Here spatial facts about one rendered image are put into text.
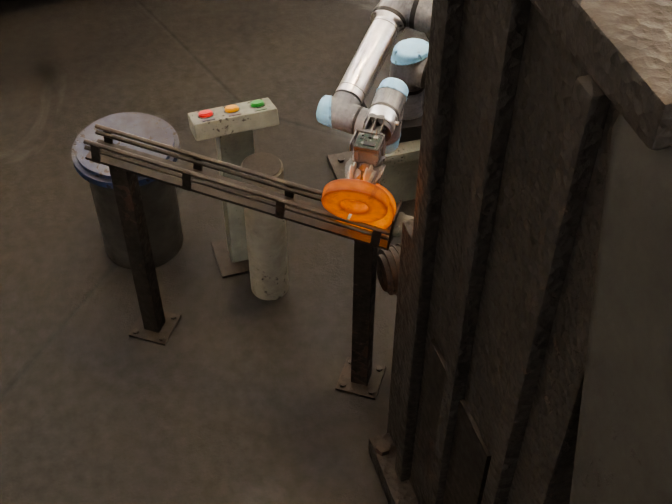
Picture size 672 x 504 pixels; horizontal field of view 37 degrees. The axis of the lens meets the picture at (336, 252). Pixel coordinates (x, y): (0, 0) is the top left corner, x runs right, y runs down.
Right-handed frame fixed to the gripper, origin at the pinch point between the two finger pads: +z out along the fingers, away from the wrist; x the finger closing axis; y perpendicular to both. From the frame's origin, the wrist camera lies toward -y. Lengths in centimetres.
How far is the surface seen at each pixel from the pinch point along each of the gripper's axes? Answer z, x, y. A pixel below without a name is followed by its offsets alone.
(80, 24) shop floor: -138, -163, -88
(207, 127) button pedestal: -33, -53, -22
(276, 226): -26, -34, -51
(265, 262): -23, -37, -65
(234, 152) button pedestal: -38, -49, -36
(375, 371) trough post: -5, 2, -82
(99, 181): -20, -85, -39
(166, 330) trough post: 0, -63, -79
